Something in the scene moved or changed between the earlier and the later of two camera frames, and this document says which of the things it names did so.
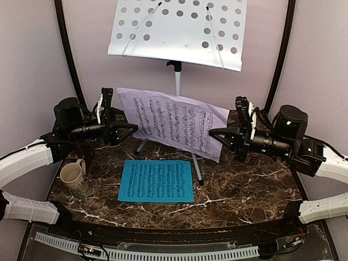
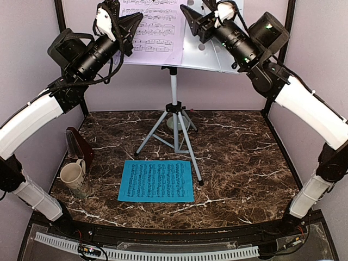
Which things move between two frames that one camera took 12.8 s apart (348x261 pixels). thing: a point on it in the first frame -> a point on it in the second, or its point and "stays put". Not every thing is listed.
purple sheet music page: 174,121 -> 159,38
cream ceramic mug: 73,175 stays put
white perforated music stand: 209,32 -> 172,131
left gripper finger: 120,131 -> 129,24
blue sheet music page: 156,181 stays put
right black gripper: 234,141 -> 196,21
